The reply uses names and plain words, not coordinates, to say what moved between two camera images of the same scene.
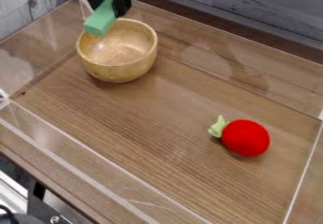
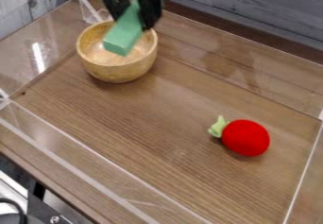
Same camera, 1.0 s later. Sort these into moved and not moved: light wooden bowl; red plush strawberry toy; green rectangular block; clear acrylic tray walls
Moved: green rectangular block
Not moved: clear acrylic tray walls; light wooden bowl; red plush strawberry toy
